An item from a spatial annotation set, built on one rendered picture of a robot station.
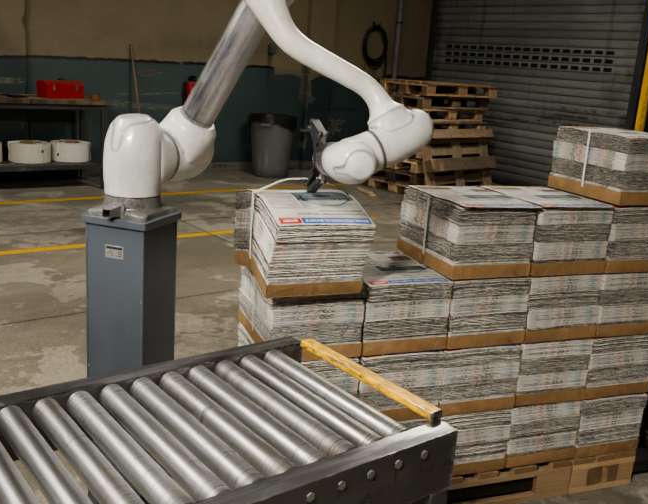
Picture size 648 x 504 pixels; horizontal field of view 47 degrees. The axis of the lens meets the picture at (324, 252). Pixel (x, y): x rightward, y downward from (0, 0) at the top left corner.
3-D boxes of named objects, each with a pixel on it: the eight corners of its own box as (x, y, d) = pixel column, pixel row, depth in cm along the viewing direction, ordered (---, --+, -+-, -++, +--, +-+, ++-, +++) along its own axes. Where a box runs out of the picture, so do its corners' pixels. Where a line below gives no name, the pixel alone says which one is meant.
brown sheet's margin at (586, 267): (469, 246, 271) (470, 235, 270) (533, 244, 282) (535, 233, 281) (533, 276, 237) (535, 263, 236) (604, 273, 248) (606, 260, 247)
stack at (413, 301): (228, 480, 262) (238, 253, 241) (508, 442, 304) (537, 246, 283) (258, 548, 227) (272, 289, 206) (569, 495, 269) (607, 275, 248)
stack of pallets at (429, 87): (430, 180, 996) (440, 81, 964) (487, 192, 929) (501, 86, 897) (359, 186, 909) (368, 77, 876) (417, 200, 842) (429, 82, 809)
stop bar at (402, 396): (310, 344, 177) (311, 336, 177) (443, 418, 144) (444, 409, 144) (299, 346, 175) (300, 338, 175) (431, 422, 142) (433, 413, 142)
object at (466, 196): (406, 187, 253) (407, 184, 253) (478, 187, 264) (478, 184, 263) (464, 209, 220) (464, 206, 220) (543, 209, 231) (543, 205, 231)
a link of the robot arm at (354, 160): (327, 188, 188) (372, 167, 191) (351, 195, 174) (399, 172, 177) (312, 148, 185) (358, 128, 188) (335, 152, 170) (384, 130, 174)
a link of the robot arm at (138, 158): (90, 192, 206) (89, 112, 200) (134, 185, 222) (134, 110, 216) (136, 201, 199) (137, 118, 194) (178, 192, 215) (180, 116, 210)
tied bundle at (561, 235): (467, 248, 271) (475, 186, 265) (533, 246, 282) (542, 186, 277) (532, 278, 237) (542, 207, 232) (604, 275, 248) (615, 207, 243)
